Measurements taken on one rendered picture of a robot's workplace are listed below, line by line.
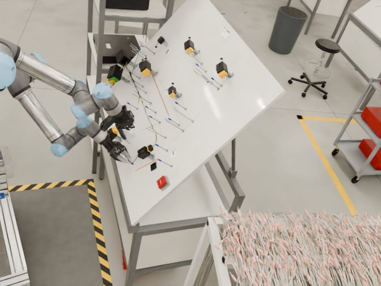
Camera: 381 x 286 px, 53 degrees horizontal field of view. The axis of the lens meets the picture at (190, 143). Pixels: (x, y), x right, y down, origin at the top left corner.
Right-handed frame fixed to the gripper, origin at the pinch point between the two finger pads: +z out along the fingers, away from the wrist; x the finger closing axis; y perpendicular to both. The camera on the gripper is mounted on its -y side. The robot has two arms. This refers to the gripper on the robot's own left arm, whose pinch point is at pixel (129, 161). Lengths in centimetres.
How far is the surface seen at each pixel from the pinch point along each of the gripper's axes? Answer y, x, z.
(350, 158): -75, 160, 214
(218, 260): 97, -15, 11
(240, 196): 28, 23, 53
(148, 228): 10.6, -21.5, 29.3
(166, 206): 1.1, -5.5, 34.9
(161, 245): 3, -25, 47
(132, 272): -12, -48, 51
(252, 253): 106, -7, 12
